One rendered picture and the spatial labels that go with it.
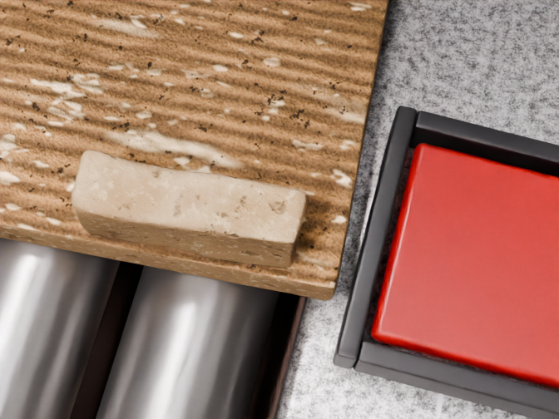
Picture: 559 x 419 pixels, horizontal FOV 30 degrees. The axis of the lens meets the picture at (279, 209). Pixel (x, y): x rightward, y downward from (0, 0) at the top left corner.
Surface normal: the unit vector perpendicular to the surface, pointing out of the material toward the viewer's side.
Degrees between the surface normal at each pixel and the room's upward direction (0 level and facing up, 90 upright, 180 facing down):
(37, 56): 0
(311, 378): 0
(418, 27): 0
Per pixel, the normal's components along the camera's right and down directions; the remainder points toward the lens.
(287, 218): 0.00, -0.23
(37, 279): 0.25, -0.24
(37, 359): 0.53, -0.13
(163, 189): 0.11, -0.46
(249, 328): 0.75, -0.01
